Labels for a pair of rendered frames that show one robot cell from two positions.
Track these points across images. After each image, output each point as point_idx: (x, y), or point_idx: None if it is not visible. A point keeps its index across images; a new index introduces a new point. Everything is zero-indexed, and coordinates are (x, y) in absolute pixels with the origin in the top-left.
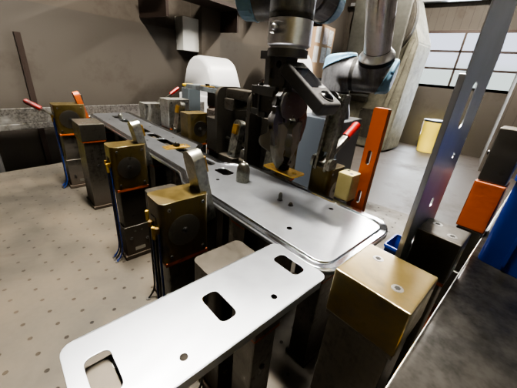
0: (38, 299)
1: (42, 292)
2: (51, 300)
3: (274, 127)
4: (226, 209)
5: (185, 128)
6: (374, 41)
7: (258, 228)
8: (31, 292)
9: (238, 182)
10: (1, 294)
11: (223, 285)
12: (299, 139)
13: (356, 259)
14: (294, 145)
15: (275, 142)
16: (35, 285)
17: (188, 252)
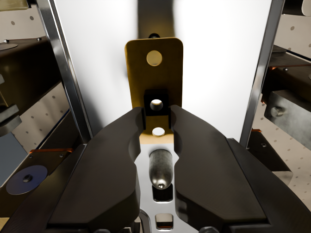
0: (292, 139)
1: (287, 144)
2: (287, 135)
3: (295, 204)
4: (258, 93)
5: None
6: None
7: (277, 3)
8: (292, 148)
9: (173, 155)
10: (305, 155)
11: None
12: (84, 149)
13: None
14: (119, 133)
15: (241, 145)
16: (287, 153)
17: (305, 67)
